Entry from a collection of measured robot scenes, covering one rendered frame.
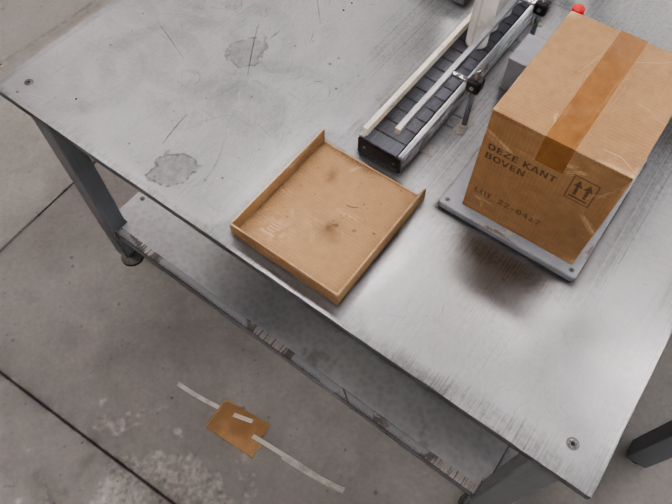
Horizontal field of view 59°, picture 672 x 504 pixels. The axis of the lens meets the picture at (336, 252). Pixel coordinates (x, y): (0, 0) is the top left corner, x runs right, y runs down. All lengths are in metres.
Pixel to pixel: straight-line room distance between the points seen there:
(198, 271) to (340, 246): 0.80
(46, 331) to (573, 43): 1.77
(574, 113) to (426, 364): 0.49
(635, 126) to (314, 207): 0.59
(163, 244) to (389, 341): 1.05
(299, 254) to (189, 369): 0.92
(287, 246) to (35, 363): 1.21
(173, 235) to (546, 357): 1.25
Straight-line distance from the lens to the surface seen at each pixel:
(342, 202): 1.21
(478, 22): 1.43
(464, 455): 1.68
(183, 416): 1.95
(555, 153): 1.02
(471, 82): 1.27
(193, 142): 1.35
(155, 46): 1.59
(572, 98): 1.07
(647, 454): 1.96
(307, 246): 1.16
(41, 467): 2.05
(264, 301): 1.79
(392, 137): 1.27
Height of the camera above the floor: 1.83
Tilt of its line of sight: 60 degrees down
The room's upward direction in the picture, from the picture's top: straight up
